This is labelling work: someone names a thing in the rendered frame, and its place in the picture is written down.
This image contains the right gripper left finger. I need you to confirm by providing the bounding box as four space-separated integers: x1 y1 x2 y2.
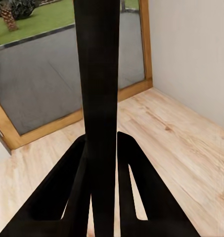
0 134 91 237

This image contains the poster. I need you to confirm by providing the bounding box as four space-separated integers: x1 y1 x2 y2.
73 0 120 237

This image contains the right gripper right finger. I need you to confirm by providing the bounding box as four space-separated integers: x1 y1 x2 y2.
117 131 200 237

